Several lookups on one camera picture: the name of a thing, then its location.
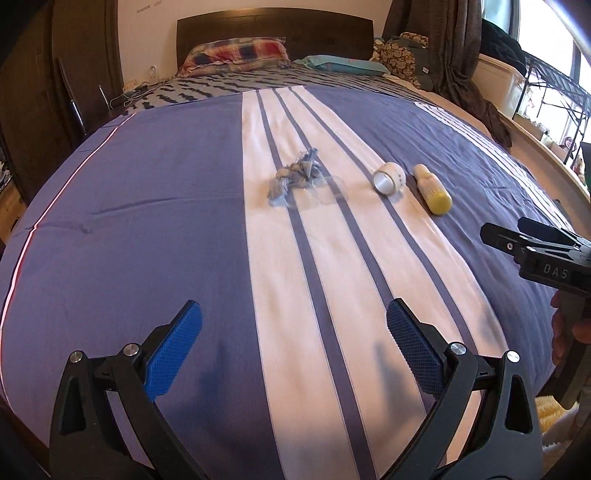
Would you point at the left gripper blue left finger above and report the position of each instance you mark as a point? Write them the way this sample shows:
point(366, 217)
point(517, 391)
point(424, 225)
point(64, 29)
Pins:
point(172, 345)

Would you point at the blue grey rag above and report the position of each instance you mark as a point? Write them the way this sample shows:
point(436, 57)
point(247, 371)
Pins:
point(305, 173)

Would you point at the blue white striped duvet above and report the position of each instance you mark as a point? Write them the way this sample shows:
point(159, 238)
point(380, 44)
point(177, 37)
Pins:
point(294, 374)

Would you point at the dark wooden headboard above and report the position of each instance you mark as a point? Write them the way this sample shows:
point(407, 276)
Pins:
point(304, 31)

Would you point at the black white patterned sheet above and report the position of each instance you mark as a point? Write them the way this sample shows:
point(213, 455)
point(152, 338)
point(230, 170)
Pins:
point(184, 90)

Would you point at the red blue plaid pillow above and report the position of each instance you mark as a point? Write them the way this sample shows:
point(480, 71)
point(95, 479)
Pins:
point(235, 55)

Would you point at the clear plastic packaging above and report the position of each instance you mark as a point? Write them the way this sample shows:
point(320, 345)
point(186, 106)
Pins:
point(321, 191)

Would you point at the yellow capped bottle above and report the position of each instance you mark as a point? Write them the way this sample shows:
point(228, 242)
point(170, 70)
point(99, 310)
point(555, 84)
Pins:
point(436, 196)

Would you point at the brown patterned cushion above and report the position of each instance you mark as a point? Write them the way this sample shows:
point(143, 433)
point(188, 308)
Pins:
point(407, 57)

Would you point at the black metal rack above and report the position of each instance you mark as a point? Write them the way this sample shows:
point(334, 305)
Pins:
point(557, 105)

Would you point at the brown wooden wardrobe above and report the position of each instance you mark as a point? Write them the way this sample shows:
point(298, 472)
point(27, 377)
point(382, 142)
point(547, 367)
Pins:
point(60, 72)

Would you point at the dark brown curtain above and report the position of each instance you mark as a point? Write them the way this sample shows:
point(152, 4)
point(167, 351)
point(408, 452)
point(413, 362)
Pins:
point(454, 30)

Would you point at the white storage box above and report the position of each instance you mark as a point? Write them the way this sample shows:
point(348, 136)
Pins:
point(499, 83)

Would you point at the yellow fluffy rug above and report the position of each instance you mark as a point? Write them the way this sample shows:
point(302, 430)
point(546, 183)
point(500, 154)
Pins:
point(557, 424)

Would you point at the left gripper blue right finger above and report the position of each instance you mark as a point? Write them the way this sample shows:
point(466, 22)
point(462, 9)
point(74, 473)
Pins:
point(419, 344)

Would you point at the person's right hand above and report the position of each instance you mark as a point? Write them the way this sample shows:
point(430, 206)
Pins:
point(581, 331)

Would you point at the teal pillow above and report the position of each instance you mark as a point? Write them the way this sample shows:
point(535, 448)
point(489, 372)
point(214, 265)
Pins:
point(329, 63)

